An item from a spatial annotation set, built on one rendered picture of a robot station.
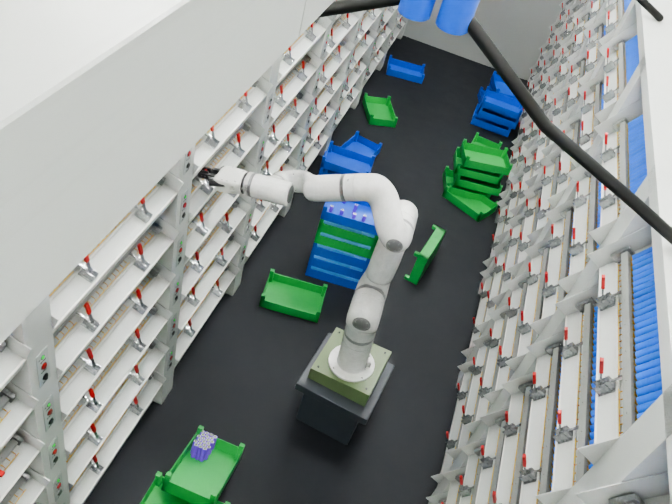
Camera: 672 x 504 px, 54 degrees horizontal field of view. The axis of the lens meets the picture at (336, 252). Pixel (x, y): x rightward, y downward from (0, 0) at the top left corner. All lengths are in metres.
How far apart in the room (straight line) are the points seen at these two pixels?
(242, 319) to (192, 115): 3.06
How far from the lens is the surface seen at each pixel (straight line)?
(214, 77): 0.21
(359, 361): 2.65
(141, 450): 2.84
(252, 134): 2.71
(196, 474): 2.73
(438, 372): 3.33
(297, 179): 2.30
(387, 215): 2.12
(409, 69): 5.73
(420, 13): 1.26
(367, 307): 2.38
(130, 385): 2.55
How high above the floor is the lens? 2.47
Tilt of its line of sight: 42 degrees down
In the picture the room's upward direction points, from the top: 17 degrees clockwise
